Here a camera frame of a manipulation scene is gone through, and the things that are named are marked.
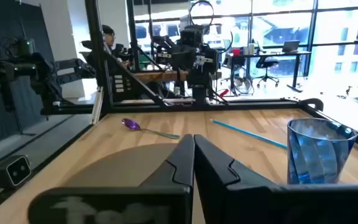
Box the iridescent purple metal spoon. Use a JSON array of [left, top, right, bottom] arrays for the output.
[[121, 118, 181, 140]]

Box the person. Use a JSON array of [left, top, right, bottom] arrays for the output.
[[87, 24, 133, 70]]

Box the round floor fan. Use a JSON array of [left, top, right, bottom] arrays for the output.
[[231, 67, 255, 96]]

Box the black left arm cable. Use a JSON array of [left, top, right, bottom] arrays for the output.
[[187, 0, 216, 32]]

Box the round grey placemat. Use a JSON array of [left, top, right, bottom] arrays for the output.
[[63, 142, 188, 188]]

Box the black background desk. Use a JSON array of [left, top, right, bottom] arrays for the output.
[[228, 51, 312, 93]]

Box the black office chair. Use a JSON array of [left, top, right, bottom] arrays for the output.
[[252, 54, 281, 89]]

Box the black switch box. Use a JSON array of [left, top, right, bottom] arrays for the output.
[[112, 72, 134, 94]]

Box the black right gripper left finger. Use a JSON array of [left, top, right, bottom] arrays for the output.
[[28, 134, 196, 224]]

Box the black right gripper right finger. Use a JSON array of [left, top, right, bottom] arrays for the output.
[[193, 134, 358, 224]]

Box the wooden background table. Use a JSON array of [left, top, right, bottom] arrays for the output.
[[134, 70, 189, 83]]

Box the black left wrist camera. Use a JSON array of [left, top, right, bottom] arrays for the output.
[[180, 24, 204, 47]]

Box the black table-level camera box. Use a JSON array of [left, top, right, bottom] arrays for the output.
[[0, 154, 32, 190]]

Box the grey laptop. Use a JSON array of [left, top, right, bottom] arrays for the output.
[[282, 40, 301, 54]]

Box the black metal rig frame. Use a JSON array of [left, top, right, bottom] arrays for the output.
[[40, 0, 358, 153]]

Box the blue faceted plastic cup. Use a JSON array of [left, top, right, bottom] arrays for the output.
[[287, 117, 358, 185]]

